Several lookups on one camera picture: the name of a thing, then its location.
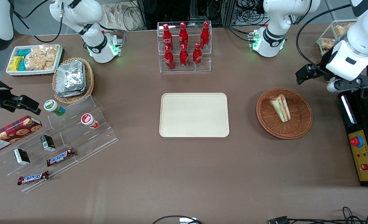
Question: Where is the green snack cup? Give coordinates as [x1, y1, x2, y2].
[44, 100, 66, 116]

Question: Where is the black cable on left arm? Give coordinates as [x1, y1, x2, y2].
[295, 4, 353, 76]

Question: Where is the red snack cup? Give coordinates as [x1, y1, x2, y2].
[81, 114, 99, 129]

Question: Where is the triangular sandwich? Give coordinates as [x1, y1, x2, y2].
[269, 94, 291, 123]

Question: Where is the black appliance with yellow panel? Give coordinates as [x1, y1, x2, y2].
[338, 89, 368, 187]

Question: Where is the white rectangular snack tray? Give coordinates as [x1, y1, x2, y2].
[6, 44, 63, 77]

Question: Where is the brown wicker round basket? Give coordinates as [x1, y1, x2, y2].
[256, 88, 313, 140]

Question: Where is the beige plastic serving tray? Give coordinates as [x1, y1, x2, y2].
[159, 93, 230, 138]

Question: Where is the black cable with white plug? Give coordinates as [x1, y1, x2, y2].
[152, 215, 203, 224]

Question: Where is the clear acrylic stepped stand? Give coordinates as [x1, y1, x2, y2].
[0, 95, 119, 193]

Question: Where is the brown Snickers bar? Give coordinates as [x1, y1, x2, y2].
[17, 170, 49, 186]
[46, 148, 76, 167]

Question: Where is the light wicker oval basket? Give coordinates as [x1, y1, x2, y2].
[52, 57, 94, 104]

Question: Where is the yellow snack pack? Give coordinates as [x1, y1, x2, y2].
[9, 56, 24, 72]

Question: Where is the red tartan cookie box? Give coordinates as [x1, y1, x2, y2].
[0, 115, 43, 153]

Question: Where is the beige cloth bag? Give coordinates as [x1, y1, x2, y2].
[103, 3, 147, 31]

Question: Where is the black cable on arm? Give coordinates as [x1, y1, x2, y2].
[295, 4, 353, 76]
[12, 0, 63, 43]

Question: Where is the red cola bottle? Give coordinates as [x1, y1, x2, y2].
[162, 24, 173, 52]
[164, 46, 175, 70]
[200, 21, 210, 49]
[192, 43, 203, 68]
[179, 44, 190, 69]
[178, 22, 189, 49]

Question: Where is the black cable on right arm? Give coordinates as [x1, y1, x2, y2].
[12, 0, 63, 43]

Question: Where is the white wire rack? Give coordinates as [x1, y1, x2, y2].
[316, 19, 368, 77]

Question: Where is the clear acrylic bottle rack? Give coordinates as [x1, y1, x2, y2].
[157, 21, 212, 73]

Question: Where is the black connector with cable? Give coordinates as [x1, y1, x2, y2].
[268, 216, 346, 224]

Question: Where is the clear bag of rice crackers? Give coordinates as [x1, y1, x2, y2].
[335, 24, 357, 36]
[320, 38, 337, 49]

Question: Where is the silver foil pack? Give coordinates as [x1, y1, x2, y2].
[55, 84, 87, 98]
[57, 61, 85, 91]

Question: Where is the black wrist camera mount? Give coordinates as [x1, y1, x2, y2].
[339, 76, 368, 92]

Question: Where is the small black box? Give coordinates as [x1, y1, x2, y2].
[14, 148, 31, 166]
[40, 134, 56, 152]

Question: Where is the tangled black cable bundle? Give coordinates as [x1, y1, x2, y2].
[342, 207, 368, 224]

